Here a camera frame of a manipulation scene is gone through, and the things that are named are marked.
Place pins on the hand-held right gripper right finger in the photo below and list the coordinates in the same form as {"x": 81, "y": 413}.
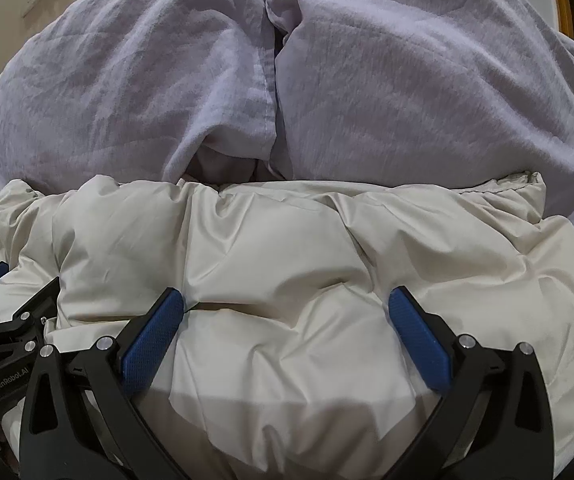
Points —
{"x": 417, "y": 335}

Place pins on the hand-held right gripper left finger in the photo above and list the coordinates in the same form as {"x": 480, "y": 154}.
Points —
{"x": 153, "y": 332}

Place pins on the lavender pillow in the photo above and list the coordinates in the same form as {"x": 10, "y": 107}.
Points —
{"x": 417, "y": 70}
{"x": 132, "y": 70}

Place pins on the beige puffer jacket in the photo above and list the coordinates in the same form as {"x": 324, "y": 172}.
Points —
{"x": 287, "y": 270}

